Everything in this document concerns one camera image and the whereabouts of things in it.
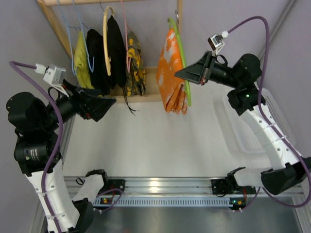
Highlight black trousers on wooden hanger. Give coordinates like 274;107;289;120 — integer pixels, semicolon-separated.
107;16;127;88

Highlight wooden clothes rack frame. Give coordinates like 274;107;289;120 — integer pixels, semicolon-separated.
36;0;183;103

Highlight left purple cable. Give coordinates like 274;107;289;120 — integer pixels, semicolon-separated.
9;60;124;233

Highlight blue wire hanger left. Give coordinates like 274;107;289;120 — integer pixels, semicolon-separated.
57;0;78;76

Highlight aluminium mounting rail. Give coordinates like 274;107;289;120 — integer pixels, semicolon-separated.
63;176;304;197

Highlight camouflage trousers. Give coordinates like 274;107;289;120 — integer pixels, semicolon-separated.
125;31;146;97

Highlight pink wire hanger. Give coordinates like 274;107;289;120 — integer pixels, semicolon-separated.
120;0;131;73

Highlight beige wooden hanger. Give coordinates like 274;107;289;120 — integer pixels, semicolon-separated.
103;6;114;76

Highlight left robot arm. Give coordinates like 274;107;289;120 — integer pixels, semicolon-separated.
6;87;116;233

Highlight slotted cable duct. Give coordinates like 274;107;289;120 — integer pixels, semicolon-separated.
94;196;244;208

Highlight orange white patterned trousers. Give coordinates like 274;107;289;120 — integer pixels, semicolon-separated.
156;28;188;115

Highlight black trousers on blue hanger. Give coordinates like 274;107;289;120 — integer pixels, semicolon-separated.
86;29;110;96

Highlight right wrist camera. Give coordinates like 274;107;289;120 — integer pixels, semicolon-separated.
207;31;229;55

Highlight yellow-green trousers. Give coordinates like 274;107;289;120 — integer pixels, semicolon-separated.
73;31;94;89

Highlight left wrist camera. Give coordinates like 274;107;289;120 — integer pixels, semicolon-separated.
35;64;69;97

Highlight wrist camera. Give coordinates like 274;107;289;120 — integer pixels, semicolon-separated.
207;31;229;55
35;64;69;97

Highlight blue wire hanger right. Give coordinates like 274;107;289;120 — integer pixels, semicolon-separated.
72;0;95;73

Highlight white plastic basket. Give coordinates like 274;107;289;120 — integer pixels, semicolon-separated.
213;87;296;154

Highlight blue wire hanger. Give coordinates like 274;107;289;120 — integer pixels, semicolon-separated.
57;0;78;76
72;0;95;73

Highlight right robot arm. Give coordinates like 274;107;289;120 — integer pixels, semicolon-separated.
174;51;311;195

